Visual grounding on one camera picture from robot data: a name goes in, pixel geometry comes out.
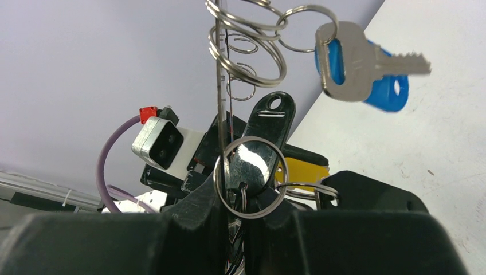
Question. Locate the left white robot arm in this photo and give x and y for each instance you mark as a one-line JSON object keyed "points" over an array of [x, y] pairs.
{"points": [[167, 189]]}

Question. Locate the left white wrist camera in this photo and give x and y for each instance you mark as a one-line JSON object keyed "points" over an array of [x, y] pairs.
{"points": [[166, 147]]}

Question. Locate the black key tag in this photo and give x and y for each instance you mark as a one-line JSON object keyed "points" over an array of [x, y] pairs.
{"points": [[254, 163]]}

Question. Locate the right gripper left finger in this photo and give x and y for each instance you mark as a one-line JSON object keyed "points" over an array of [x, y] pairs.
{"points": [[189, 238]]}

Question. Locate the blue key tag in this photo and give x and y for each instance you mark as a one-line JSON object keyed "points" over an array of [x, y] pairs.
{"points": [[390, 94]]}

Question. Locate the yellow key tag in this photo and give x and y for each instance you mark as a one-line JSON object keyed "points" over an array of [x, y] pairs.
{"points": [[301, 171]]}

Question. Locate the silver key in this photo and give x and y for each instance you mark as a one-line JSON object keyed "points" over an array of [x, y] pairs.
{"points": [[363, 62]]}

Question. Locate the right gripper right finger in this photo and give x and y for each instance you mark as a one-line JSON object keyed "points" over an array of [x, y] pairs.
{"points": [[375, 228]]}

